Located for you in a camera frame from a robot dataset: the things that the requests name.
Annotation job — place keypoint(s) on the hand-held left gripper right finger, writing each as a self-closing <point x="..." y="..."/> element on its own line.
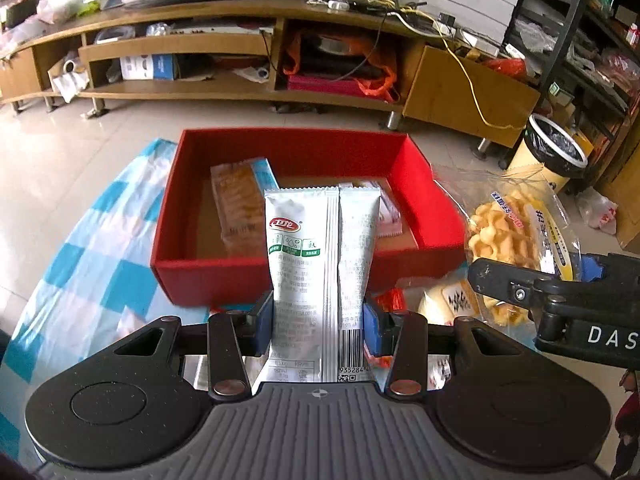
<point x="372" y="330"/>

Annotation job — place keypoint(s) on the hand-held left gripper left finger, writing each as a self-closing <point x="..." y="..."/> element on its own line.
<point x="260" y="325"/>

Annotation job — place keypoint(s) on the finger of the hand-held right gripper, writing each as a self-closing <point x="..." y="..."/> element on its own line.
<point x="500" y="277"/>
<point x="592" y="267"/>

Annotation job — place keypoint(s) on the red snack packet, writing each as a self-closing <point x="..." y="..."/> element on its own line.
<point x="392" y="299"/>

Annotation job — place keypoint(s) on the waffle packet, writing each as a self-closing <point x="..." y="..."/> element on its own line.
<point x="505" y="230"/>

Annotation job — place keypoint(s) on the round bun packet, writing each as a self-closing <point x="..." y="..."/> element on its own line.
<point x="440" y="302"/>

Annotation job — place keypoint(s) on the red cardboard box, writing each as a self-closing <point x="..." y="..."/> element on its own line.
<point x="310" y="280"/>

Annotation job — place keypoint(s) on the white plastic bag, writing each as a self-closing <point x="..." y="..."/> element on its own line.
<point x="600" y="212"/>

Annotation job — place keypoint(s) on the dark red patterned cloth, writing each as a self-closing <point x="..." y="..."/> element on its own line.
<point x="631" y="420"/>

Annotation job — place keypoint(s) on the pink and white small packet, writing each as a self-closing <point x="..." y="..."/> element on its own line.
<point x="389" y="215"/>

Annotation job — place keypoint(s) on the yellow trash bin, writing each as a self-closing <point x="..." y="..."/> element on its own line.
<point x="542" y="160"/>

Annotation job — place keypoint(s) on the brown bread packet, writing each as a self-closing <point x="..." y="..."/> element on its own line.
<point x="240" y="205"/>

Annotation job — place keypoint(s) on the blue white checkered tablecloth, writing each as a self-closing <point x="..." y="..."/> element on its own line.
<point x="95" y="260"/>

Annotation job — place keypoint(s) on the orange plastic bag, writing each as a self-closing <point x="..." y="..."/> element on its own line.
<point x="380" y="82"/>

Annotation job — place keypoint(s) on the black storage rack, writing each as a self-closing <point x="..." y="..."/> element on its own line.
<point x="585" y="35"/>

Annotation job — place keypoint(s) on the wooden television stand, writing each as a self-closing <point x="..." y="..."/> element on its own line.
<point x="240" y="87"/>

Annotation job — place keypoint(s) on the flat magenta box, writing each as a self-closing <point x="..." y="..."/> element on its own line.
<point x="330" y="84"/>

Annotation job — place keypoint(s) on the blue and white carton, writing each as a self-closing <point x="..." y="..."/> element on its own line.
<point x="147" y="66"/>

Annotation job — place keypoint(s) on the white paper bag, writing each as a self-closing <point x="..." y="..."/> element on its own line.
<point x="70" y="82"/>

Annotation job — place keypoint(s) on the pink plastic bag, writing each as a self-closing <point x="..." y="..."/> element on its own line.
<point x="60" y="5"/>

